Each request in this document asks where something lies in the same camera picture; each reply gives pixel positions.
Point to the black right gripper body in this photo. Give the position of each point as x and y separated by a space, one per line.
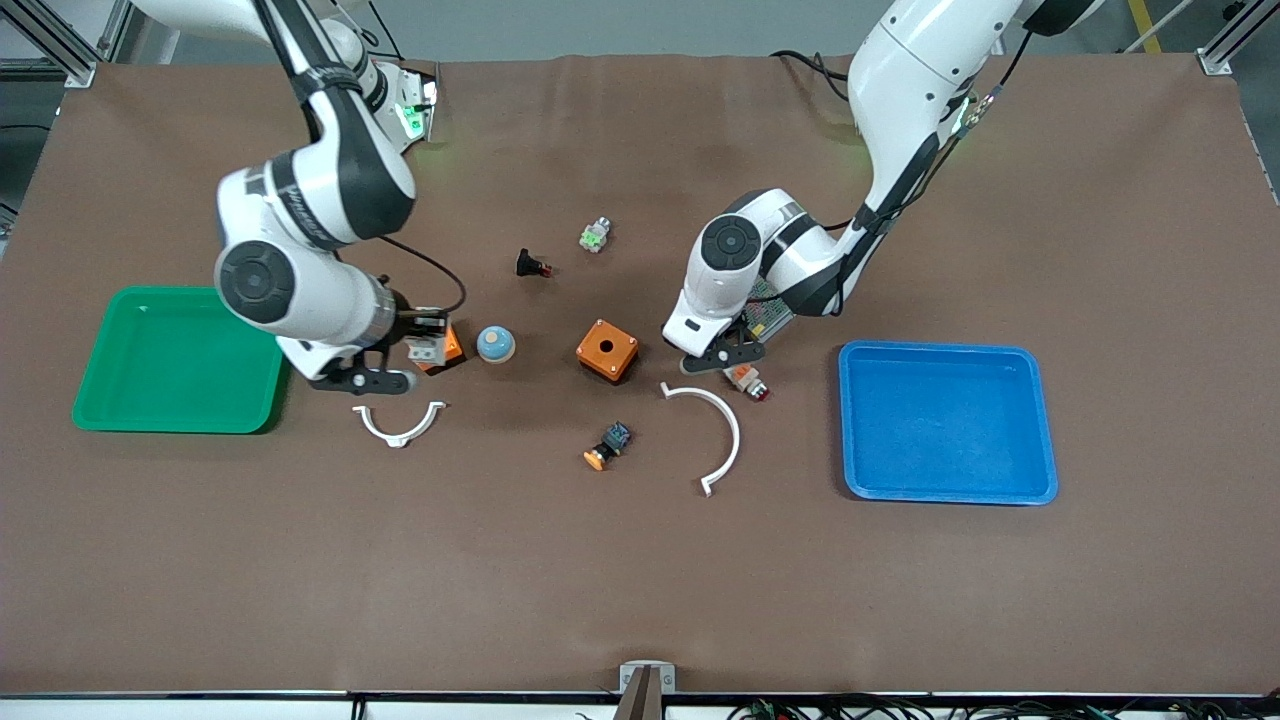
403 325

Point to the white red circuit breaker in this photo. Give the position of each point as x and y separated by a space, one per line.
427 351

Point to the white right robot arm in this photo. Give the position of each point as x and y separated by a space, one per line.
340 190

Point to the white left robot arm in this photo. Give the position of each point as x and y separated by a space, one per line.
900 80

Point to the metal mesh power supply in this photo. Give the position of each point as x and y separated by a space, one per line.
776 316

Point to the blue dome button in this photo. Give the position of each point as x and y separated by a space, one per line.
495 345

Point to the black red indicator button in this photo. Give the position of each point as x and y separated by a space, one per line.
528 263

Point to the orange capped push button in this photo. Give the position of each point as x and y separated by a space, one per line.
610 442

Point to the blue plastic tray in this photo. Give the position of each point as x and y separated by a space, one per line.
940 430

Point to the grey base connector box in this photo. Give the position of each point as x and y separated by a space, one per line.
422 100

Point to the green plastic tray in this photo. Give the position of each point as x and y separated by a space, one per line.
150 400

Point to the orange button enclosure box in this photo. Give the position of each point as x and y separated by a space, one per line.
606 350
453 348

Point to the orange white red switch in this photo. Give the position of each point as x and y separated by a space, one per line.
748 380

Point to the small white curved bracket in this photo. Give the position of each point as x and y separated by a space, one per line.
398 437

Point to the large white curved bracket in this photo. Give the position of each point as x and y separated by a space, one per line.
733 425

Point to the green white switch block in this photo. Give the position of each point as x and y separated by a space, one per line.
595 236

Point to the grey metal edge bracket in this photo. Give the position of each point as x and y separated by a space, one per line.
630 675

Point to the brown camera pole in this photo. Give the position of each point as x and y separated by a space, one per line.
640 700

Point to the aluminium frame profile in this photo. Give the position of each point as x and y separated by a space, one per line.
1235 40
60 45

